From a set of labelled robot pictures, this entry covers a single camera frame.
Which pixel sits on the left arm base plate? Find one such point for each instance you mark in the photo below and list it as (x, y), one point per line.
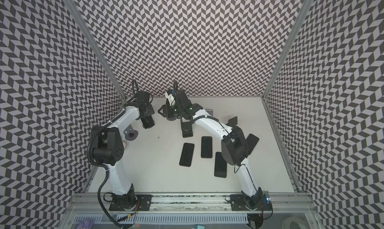
(128, 203)

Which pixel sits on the grey round stand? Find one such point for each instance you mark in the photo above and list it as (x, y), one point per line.
(210, 112)
(130, 133)

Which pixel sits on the black centre stand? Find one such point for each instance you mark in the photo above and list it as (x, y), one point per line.
(187, 130)

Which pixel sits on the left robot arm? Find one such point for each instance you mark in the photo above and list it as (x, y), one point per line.
(106, 149)

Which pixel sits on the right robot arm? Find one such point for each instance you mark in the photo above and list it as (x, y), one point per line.
(235, 148)

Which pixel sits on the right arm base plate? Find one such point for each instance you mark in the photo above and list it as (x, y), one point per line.
(244, 203)

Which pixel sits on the aluminium rail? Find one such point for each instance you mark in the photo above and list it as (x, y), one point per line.
(221, 202)

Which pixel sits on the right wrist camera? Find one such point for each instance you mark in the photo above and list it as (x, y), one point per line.
(170, 98)

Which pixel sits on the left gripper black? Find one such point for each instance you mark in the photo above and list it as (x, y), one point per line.
(151, 110)

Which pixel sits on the black folding stand right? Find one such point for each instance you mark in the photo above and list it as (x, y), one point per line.
(232, 122)

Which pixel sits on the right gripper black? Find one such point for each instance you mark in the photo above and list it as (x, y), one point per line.
(186, 129)

